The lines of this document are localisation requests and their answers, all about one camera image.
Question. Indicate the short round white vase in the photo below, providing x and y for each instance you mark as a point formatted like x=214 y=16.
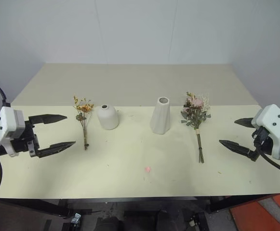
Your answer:
x=107 y=118

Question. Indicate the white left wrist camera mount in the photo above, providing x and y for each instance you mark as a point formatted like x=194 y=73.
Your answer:
x=7 y=126

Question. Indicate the pink dried flower bouquet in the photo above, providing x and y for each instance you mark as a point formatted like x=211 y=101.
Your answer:
x=195 y=113

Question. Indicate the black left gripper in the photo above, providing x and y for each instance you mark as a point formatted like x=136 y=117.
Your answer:
x=24 y=144

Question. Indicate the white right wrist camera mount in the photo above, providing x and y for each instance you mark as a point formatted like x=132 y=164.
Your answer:
x=273 y=126

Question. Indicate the tall tapered white vase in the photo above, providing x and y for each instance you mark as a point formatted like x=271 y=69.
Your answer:
x=160 y=118

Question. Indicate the orange floor mat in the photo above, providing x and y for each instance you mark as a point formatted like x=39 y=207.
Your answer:
x=265 y=213

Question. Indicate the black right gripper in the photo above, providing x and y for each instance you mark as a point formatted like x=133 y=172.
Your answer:
x=263 y=140

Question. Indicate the black table frame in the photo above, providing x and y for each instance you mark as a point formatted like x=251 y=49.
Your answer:
x=33 y=206

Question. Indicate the small metal clamp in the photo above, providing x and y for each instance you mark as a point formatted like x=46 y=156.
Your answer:
x=76 y=217

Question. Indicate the small pink petal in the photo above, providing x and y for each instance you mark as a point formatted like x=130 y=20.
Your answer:
x=147 y=169

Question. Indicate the yellow dried flower sprig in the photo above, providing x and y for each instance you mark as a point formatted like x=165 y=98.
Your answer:
x=84 y=109

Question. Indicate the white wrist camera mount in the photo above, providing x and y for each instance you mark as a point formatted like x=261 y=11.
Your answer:
x=273 y=126
x=7 y=126

